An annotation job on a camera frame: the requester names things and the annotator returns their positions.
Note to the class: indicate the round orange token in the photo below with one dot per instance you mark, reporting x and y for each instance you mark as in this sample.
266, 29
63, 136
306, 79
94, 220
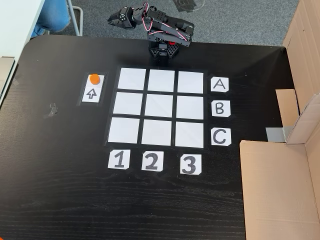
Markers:
95, 79

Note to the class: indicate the white nine-square grid sheet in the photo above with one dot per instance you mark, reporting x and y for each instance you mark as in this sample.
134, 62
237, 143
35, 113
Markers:
160, 106

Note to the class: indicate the person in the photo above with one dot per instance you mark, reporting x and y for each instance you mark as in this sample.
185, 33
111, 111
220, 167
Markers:
52, 15

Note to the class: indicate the white arrow paper sheet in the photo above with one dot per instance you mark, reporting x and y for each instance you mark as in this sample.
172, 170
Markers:
92, 94

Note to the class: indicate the white desk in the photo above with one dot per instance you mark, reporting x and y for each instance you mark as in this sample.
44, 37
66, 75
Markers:
15, 22

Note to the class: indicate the paper sheet letter A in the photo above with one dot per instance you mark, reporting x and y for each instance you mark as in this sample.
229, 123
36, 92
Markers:
220, 84

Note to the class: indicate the crumpled clear tape piece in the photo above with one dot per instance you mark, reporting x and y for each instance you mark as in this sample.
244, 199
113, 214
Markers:
51, 110

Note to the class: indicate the flat clear tape piece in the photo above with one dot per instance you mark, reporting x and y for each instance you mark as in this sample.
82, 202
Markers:
17, 80

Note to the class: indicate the grey laptop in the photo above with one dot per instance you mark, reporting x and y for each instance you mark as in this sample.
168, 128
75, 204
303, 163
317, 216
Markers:
5, 75

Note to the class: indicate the paper sheet letter B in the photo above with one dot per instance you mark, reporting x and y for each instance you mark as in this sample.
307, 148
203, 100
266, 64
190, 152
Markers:
220, 108

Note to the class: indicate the paper sheet number 1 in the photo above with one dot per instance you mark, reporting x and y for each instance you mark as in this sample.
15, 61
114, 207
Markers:
119, 160

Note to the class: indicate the paper sheet number 2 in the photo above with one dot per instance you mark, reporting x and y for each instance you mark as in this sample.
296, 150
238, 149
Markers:
152, 161

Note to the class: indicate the paper sheet letter C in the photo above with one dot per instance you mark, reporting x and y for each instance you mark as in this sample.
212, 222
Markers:
221, 136

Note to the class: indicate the paper sheet number 3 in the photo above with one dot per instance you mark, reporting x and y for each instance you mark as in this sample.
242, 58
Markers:
190, 164

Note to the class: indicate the brown cardboard box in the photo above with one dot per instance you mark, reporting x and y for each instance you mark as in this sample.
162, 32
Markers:
275, 187

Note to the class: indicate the grey metal chair frame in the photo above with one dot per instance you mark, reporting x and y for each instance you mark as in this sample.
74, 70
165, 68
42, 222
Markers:
75, 17

